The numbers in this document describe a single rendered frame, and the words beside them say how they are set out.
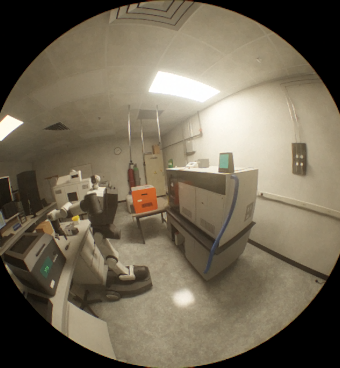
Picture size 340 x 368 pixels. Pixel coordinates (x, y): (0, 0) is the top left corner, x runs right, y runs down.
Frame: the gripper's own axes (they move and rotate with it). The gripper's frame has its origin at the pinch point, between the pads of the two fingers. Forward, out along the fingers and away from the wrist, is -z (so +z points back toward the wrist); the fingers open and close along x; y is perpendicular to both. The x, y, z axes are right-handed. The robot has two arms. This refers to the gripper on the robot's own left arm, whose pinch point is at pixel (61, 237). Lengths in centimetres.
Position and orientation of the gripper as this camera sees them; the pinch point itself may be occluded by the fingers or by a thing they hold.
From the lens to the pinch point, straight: 127.1
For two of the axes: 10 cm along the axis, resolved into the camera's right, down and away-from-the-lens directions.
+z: -0.8, -9.8, -2.0
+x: -9.2, 1.5, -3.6
